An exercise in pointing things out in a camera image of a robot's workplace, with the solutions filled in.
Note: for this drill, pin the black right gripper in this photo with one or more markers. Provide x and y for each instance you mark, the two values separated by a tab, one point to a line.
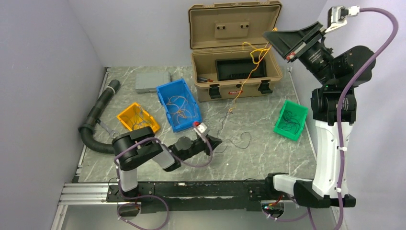
288	42

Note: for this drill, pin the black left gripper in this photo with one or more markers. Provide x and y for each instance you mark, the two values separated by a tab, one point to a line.
213	142

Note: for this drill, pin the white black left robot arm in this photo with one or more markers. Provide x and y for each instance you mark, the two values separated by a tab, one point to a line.
135	148

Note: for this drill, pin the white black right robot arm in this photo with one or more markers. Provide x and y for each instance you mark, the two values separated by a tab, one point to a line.
334	109

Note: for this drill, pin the blue plastic bin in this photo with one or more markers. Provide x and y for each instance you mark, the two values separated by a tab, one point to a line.
181	108

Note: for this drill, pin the tan open toolbox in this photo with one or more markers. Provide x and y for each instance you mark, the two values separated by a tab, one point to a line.
230	31

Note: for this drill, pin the tools inside toolbox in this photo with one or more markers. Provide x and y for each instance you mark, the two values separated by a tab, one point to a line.
204	80

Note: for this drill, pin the black tray in toolbox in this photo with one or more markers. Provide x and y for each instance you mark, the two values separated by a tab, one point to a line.
240	68

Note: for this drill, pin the green plastic bin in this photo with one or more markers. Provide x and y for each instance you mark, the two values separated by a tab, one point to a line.
291	120

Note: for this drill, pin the yellow plastic bin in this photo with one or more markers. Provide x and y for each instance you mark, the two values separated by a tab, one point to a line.
135	117

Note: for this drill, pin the grey plastic case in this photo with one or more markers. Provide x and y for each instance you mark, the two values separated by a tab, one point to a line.
149	81

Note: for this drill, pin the silver wrench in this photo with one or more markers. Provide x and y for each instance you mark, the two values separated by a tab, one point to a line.
112	133

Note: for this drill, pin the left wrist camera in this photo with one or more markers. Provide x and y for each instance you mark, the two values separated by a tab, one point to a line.
200	128

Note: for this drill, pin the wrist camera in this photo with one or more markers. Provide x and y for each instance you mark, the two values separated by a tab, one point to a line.
200	128
337	16

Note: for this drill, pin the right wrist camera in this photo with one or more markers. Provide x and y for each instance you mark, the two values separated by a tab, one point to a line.
337	16

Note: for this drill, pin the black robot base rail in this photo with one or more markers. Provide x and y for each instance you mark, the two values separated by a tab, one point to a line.
151	197

